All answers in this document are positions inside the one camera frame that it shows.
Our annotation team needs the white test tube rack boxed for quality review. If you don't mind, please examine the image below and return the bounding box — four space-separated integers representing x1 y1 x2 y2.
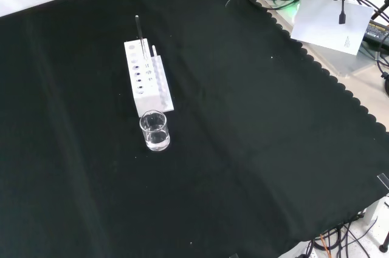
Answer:
123 38 175 118

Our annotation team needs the black bench cloth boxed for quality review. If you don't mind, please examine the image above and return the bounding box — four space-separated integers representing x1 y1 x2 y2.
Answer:
0 0 389 258

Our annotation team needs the small clear glass beaker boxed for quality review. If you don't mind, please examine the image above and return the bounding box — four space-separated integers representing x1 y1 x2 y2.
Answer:
139 110 171 152

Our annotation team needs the white paper sheet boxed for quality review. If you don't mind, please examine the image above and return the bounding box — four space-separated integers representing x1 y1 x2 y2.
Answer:
291 0 375 56

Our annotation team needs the black power adapter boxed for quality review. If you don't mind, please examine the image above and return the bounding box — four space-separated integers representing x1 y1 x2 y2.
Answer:
363 18 389 48

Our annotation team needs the clear tape strip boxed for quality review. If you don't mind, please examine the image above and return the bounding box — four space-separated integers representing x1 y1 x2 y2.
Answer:
376 172 389 189

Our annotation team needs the black tripod leg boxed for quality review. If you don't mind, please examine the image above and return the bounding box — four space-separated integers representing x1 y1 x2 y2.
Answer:
378 229 389 253

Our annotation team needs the black floor cable bundle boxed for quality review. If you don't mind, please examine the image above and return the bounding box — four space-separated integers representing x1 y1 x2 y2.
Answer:
301 211 379 258

